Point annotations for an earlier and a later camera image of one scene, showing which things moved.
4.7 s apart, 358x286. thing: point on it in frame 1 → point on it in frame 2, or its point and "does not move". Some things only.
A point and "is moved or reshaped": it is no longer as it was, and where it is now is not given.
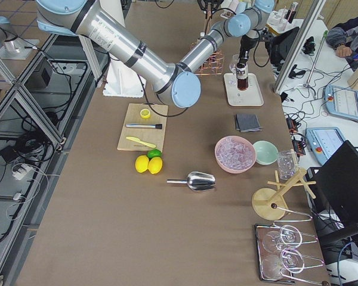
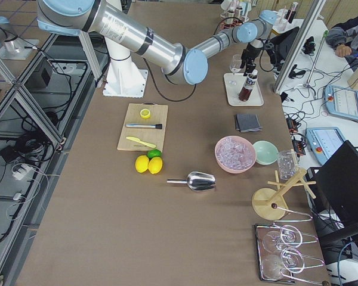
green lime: x=153 y=153 does not move
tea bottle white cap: x=242 y=76 → x=248 y=86
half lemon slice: x=145 y=113 does not move
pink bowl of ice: x=235 y=154 does not move
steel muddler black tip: x=157 y=126 does not move
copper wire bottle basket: x=215 y=65 is moved or reshaped
